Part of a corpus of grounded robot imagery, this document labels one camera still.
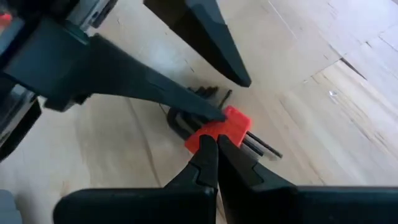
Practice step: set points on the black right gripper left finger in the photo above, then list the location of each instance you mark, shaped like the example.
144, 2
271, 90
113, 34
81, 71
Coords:
186, 199

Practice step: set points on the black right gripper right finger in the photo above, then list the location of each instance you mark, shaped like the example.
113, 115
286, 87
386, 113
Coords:
267, 202

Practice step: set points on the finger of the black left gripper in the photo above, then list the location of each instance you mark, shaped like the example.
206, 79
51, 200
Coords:
205, 37
109, 71

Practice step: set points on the red hex key set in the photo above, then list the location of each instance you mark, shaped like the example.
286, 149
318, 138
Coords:
230, 127

